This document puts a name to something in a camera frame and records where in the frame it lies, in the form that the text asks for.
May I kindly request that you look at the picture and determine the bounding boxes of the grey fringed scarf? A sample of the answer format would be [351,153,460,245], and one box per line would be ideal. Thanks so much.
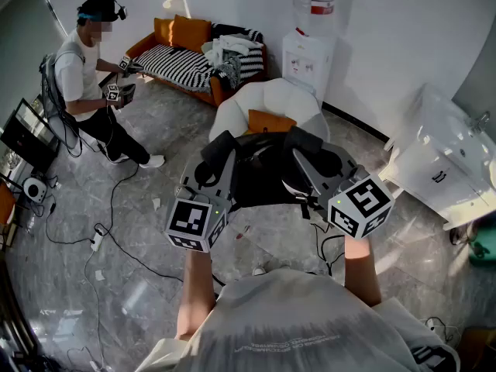
[210,54,242,91]

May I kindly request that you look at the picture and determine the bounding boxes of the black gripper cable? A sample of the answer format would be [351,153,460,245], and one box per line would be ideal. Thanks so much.
[312,222,346,275]

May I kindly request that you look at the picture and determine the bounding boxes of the orange couch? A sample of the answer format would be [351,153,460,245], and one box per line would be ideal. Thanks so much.
[126,16,269,109]

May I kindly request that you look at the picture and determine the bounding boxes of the white power strip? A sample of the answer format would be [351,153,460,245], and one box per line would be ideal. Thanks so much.
[90,225,105,253]

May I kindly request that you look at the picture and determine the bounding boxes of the teal bag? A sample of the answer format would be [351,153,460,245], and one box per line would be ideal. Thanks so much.
[467,219,496,267]

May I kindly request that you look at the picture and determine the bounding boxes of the black monitor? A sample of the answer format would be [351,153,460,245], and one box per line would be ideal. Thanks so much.
[0,98,61,174]

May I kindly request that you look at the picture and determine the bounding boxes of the black sandal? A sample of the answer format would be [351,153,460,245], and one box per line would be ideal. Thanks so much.
[449,222,478,246]

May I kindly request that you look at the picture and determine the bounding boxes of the person's left forearm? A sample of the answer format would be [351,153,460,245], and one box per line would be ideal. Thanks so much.
[175,246,219,341]

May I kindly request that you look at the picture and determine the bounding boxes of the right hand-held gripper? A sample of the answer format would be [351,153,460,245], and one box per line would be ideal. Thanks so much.
[292,148,395,239]

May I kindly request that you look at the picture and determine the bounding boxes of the black white striped blanket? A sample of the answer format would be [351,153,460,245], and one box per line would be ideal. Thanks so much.
[133,43,217,95]

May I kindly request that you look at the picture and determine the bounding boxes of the orange chair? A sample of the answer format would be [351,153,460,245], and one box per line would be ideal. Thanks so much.
[0,180,17,247]

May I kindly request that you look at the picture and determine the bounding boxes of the chrome faucet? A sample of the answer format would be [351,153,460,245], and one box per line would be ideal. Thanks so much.
[469,110,491,133]

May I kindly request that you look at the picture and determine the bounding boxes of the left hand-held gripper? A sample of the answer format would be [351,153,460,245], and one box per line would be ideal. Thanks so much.
[164,148,238,253]

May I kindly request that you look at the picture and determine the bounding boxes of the person's right forearm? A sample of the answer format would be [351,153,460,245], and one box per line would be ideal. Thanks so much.
[343,233,384,308]

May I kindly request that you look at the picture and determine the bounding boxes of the brown cardboard box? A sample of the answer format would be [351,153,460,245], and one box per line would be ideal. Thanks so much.
[456,325,496,372]

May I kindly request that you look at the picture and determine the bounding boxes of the white round-lens device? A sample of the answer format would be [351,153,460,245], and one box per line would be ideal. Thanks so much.
[22,176,49,204]

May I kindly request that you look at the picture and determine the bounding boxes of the white round armchair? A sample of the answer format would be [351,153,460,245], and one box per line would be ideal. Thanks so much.
[208,77,331,146]

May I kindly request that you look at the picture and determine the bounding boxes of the white water dispenser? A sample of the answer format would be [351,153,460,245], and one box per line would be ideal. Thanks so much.
[281,30,336,109]

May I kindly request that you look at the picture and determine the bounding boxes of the black backpack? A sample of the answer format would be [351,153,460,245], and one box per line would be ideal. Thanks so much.
[200,126,350,220]

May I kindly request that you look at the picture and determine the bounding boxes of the small orange cushion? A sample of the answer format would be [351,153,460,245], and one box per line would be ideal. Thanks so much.
[246,108,298,135]

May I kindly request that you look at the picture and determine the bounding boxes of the black floor cable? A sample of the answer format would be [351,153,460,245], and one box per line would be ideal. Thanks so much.
[43,160,185,284]

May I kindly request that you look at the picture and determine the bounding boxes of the person's white t-shirt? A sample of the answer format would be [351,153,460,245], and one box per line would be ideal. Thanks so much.
[135,267,462,372]

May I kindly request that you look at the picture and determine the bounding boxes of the white washbasin cabinet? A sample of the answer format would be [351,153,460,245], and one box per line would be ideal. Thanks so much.
[378,82,496,232]

